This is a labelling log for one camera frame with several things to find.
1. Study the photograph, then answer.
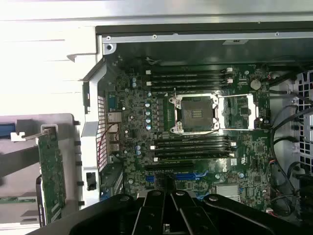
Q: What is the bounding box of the grey parts rack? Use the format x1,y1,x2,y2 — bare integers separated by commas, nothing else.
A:
0,113,83,228

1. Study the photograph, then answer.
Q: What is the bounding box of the green motherboard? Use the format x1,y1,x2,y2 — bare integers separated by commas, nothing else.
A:
104,57,273,221

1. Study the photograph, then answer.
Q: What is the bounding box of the silver chipset heatsink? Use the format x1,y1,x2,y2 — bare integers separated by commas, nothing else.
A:
216,185,240,197

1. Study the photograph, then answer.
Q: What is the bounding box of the blue expansion slot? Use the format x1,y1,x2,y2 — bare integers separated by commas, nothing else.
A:
146,172,209,182

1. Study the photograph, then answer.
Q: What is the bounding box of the long black expansion slot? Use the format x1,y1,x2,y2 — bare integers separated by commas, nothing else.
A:
145,165,194,172

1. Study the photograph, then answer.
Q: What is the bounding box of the hard disk with blue bracket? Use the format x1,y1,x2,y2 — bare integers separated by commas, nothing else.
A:
0,123,14,141

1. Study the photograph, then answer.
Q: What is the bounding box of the black-latched RAM slot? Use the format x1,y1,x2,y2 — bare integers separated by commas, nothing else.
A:
151,84,228,93
155,148,232,156
150,73,227,81
156,136,232,144

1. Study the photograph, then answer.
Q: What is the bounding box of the thin red black wire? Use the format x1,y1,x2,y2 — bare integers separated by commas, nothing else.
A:
98,123,119,161

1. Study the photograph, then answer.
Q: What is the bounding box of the metal drive cage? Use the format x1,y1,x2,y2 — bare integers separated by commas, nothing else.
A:
292,70,313,172

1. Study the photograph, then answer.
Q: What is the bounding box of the CPU socket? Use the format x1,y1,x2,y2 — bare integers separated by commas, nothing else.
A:
168,94,220,134

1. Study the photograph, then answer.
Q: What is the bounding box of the metal socket cover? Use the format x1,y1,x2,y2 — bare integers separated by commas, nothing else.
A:
217,94,260,130

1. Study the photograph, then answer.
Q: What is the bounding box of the coin cell battery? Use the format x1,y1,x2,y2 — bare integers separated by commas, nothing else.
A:
249,78,262,90

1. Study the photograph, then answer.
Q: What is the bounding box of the black open PC case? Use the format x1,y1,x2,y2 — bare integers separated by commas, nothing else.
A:
82,23,313,235

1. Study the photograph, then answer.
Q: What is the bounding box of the white-latched RAM slot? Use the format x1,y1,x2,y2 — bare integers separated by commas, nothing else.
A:
150,141,237,150
146,78,233,87
153,153,235,163
145,67,233,75

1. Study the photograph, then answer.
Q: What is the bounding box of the green RAM stick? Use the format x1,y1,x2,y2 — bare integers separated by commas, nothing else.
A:
0,196,37,204

